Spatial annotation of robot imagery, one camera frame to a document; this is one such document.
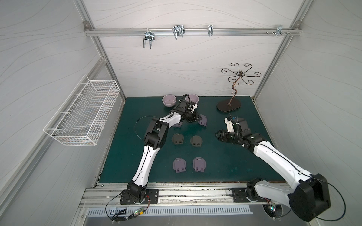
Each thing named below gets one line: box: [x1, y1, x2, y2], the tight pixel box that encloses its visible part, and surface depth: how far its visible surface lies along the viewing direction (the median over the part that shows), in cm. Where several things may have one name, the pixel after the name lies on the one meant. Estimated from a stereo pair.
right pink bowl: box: [184, 93, 200, 104], surface depth 117 cm
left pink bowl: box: [162, 94, 177, 108], surface depth 116 cm
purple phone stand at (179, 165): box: [172, 157, 187, 174], surface depth 86 cm
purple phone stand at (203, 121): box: [197, 114, 208, 127], surface depth 104 cm
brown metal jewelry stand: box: [216, 62, 262, 113], surface depth 97 cm
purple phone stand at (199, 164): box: [192, 156, 206, 173], surface depth 86 cm
